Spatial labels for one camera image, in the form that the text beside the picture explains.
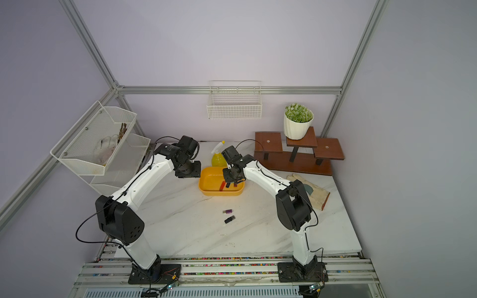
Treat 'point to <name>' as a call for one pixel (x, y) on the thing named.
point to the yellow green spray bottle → (218, 160)
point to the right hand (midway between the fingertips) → (232, 178)
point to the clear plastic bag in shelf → (105, 146)
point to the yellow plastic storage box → (210, 179)
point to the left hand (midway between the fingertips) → (194, 175)
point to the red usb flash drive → (222, 186)
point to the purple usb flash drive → (227, 212)
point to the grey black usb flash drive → (230, 219)
